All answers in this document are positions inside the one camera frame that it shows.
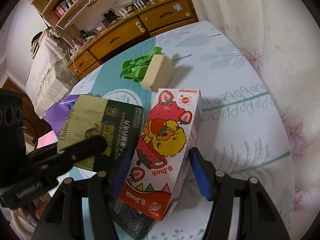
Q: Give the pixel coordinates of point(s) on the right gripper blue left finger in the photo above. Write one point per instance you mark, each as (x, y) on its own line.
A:
(119, 172)

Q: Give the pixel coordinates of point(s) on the left hand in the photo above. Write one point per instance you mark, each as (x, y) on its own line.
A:
(32, 212)

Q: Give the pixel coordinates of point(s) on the beige foam block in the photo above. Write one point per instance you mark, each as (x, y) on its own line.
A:
(159, 73)

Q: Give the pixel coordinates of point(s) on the green paper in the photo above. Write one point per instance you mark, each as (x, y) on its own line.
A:
(135, 69)

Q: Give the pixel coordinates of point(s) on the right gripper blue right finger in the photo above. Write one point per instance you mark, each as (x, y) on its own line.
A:
(203, 171)

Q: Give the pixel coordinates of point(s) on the wooden desk with drawers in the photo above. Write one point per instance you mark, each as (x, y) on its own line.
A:
(145, 23)

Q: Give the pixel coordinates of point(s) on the white lace covered furniture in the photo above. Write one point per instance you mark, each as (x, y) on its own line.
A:
(49, 79)

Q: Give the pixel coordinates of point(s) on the pink bed sheet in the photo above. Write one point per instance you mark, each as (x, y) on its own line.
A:
(47, 139)

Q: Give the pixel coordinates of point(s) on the strawberry B.Duck carton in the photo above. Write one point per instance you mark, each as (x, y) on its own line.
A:
(160, 162)

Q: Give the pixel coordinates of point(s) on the brown wooden door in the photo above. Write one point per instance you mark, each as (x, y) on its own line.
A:
(33, 126)

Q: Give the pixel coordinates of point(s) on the white floral curtain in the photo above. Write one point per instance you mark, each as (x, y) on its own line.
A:
(280, 39)

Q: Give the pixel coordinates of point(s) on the purple plastic bag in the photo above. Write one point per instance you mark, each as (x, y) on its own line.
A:
(57, 114)

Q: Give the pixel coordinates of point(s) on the green Dubai chocolate box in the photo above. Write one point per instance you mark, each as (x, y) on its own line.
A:
(119, 123)

